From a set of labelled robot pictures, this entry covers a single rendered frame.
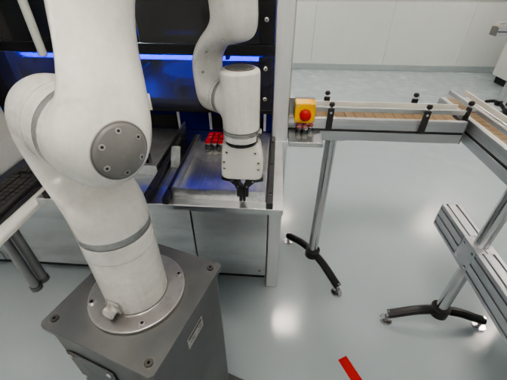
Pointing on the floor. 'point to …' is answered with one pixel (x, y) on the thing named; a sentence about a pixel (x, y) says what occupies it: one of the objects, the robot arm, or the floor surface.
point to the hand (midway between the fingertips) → (242, 192)
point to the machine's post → (281, 114)
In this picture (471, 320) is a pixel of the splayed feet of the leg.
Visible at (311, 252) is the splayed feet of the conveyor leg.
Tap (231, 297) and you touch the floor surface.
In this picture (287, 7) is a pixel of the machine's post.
